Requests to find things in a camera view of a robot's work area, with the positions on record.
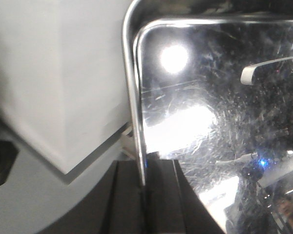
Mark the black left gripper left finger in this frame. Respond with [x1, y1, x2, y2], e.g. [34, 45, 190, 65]
[40, 160, 144, 234]

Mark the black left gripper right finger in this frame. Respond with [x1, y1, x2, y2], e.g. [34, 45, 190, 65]
[146, 153, 223, 234]

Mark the small silver tray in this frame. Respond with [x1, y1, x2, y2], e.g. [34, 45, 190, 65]
[133, 17, 293, 234]

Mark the large silver tray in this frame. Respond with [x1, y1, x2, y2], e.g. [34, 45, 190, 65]
[123, 0, 293, 186]

